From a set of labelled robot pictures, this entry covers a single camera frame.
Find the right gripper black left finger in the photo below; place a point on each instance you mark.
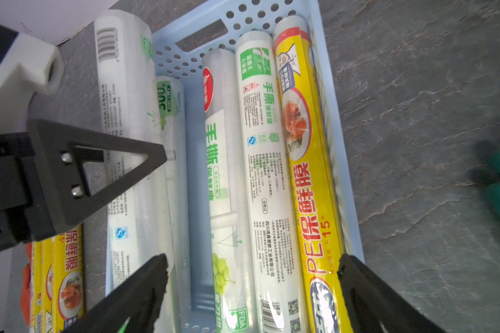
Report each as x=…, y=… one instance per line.
x=134, y=306

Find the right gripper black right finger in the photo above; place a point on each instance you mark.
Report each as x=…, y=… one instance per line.
x=373, y=306

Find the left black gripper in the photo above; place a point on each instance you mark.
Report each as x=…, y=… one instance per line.
x=67, y=158

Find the white green wrap roll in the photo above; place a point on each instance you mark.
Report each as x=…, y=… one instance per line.
x=178, y=300
x=139, y=219
x=232, y=268
x=277, y=268

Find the yellow plastic wrap roll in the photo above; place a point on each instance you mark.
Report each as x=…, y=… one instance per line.
x=321, y=240

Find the light blue plastic basket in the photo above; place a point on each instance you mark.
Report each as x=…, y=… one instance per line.
x=179, y=50

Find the red orange work glove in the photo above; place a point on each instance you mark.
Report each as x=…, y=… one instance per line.
x=25, y=298

